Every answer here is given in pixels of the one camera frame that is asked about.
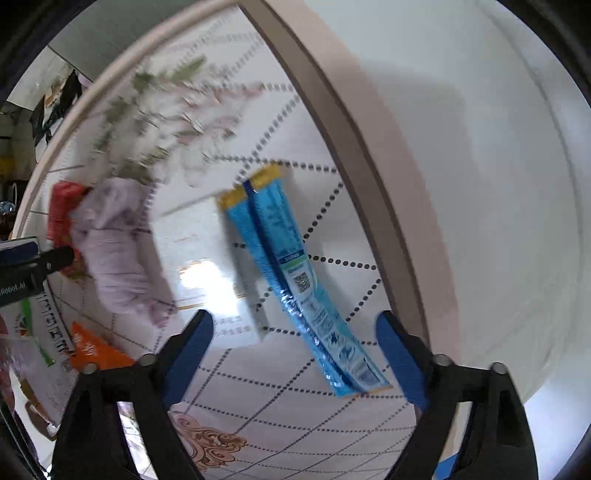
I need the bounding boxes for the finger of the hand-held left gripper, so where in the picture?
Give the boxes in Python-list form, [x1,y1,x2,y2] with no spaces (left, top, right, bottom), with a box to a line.
[28,244,75,278]

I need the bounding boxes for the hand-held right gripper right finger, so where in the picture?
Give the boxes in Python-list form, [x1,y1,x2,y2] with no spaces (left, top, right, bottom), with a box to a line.
[375,310,540,480]

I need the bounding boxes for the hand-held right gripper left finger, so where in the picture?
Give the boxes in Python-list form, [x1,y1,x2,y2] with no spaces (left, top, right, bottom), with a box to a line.
[52,309,215,480]

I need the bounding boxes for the lavender cloth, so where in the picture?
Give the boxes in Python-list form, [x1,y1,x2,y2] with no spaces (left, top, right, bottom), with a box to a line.
[69,178,178,328]

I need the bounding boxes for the long blue snack packet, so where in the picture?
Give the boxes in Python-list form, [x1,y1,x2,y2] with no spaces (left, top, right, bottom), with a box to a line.
[217,164,393,398]

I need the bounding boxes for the red packet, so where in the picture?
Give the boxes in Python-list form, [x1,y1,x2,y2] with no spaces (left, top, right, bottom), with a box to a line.
[47,181,90,278]

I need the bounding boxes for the white printed paper bag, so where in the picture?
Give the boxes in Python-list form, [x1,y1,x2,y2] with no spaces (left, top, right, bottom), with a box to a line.
[0,281,81,428]

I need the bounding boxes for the orange packet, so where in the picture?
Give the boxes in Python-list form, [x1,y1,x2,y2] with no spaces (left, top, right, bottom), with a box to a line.
[68,320,137,372]

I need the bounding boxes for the white glossy packet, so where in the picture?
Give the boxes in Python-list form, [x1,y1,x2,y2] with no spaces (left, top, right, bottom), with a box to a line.
[150,196,269,349]

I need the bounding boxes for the dark hanging clothes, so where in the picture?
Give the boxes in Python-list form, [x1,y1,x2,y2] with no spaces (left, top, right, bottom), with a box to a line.
[30,69,93,148]

